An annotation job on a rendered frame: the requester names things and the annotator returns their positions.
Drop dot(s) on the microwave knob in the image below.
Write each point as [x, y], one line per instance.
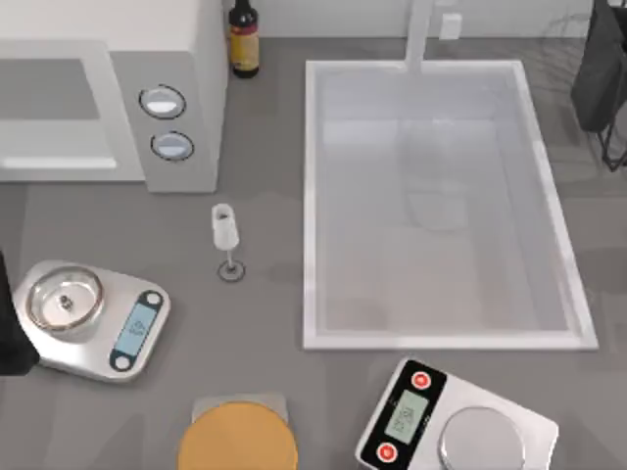
[172, 145]
[162, 102]

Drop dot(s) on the pale microwave oven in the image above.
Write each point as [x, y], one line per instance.
[161, 83]

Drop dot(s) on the tall white tap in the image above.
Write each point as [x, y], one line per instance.
[417, 34]

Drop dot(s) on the silver scale with blue display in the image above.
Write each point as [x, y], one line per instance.
[112, 313]

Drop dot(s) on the dark brown bottle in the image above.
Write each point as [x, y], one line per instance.
[244, 44]

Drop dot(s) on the silver scale with red buttons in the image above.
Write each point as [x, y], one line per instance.
[470, 421]

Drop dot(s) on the white wine glass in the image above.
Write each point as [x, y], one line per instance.
[225, 230]

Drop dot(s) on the white wall socket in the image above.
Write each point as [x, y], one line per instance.
[450, 25]

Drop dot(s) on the white sink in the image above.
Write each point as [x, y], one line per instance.
[431, 220]

